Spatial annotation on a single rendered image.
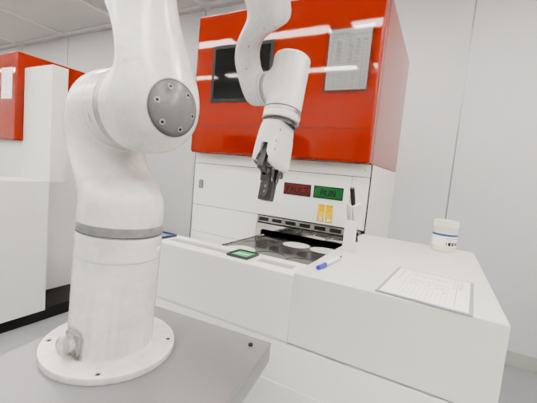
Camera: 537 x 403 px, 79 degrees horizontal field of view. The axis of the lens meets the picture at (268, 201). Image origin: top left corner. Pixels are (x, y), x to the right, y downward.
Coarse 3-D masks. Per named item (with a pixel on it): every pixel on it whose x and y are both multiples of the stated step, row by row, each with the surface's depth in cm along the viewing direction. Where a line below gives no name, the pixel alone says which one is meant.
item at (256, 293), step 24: (168, 240) 83; (192, 240) 86; (168, 264) 80; (192, 264) 76; (216, 264) 73; (240, 264) 70; (264, 264) 69; (288, 264) 71; (168, 288) 80; (192, 288) 76; (216, 288) 73; (240, 288) 70; (264, 288) 67; (288, 288) 64; (216, 312) 73; (240, 312) 70; (264, 312) 67; (288, 312) 65
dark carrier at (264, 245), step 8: (248, 240) 120; (256, 240) 121; (264, 240) 123; (272, 240) 125; (280, 240) 126; (288, 240) 127; (256, 248) 109; (264, 248) 110; (272, 248) 111; (280, 248) 113; (288, 248) 114; (296, 248) 114; (304, 248) 116; (328, 248) 120; (272, 256) 101; (280, 256) 102; (288, 256) 102; (296, 256) 103; (304, 256) 104; (312, 256) 105; (320, 256) 106
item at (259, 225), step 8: (256, 224) 139; (264, 224) 137; (272, 224) 136; (256, 232) 139; (280, 232) 133; (288, 232) 132; (296, 232) 130; (304, 232) 128; (312, 232) 127; (328, 240) 124; (336, 240) 122
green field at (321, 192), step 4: (316, 188) 126; (320, 188) 125; (324, 188) 125; (328, 188) 124; (332, 188) 123; (316, 192) 126; (320, 192) 126; (324, 192) 125; (328, 192) 124; (332, 192) 123; (336, 192) 123; (340, 192) 122; (316, 196) 126; (320, 196) 126; (324, 196) 125; (328, 196) 124; (332, 196) 123; (336, 196) 123; (340, 196) 122
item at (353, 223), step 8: (352, 208) 85; (360, 208) 86; (360, 216) 87; (352, 224) 85; (360, 224) 89; (344, 232) 86; (352, 232) 85; (344, 240) 86; (352, 240) 85; (344, 248) 87; (352, 248) 86
